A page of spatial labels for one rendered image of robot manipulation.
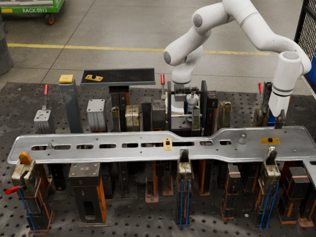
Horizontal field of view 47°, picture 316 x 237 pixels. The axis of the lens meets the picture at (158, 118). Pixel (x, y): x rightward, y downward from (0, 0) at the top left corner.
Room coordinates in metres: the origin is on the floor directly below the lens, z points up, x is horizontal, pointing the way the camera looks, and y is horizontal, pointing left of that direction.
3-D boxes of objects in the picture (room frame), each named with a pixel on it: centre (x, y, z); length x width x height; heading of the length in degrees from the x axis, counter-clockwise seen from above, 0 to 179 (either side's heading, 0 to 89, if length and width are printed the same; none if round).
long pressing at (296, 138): (1.20, -0.02, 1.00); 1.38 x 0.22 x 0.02; 91
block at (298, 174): (1.03, -0.59, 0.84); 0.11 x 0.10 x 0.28; 1
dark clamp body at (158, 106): (1.41, -0.01, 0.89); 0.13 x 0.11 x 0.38; 1
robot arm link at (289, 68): (1.22, -0.51, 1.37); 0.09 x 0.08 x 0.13; 122
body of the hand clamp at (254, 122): (1.38, -0.51, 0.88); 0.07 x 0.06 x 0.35; 1
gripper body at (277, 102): (1.22, -0.51, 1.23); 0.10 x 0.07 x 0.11; 1
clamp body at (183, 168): (1.04, -0.11, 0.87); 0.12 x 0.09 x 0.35; 1
